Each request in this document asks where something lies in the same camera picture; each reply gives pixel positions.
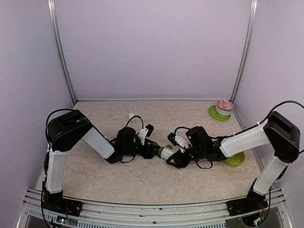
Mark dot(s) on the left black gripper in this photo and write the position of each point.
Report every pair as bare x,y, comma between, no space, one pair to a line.
150,154

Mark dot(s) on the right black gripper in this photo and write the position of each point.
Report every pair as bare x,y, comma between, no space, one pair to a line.
180,162

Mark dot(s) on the orange grey-capped supplement bottle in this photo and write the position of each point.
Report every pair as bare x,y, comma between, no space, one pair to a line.
165,153

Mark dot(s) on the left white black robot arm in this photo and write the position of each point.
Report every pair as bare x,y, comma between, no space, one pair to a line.
64,132

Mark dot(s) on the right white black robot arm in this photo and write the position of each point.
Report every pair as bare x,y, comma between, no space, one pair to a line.
275,130

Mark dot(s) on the lime green bowl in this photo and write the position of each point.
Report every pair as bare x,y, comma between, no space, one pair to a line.
236,160

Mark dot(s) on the green saucer plate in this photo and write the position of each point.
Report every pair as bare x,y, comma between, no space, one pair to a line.
214,114

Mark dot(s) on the red patterned white bowl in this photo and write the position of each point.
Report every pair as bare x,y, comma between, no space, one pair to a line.
224,107

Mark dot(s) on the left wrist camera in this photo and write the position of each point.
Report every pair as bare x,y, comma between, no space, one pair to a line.
150,129

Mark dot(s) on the front aluminium rail base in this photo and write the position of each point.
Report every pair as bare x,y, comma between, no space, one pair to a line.
98,214

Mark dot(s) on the right aluminium frame post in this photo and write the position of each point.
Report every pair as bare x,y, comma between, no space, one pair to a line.
245,51

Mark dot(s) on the aluminium frame post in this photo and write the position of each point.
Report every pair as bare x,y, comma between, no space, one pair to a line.
245,51
56,31

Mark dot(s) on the left aluminium frame post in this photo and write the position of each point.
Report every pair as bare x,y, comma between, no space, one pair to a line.
56,31

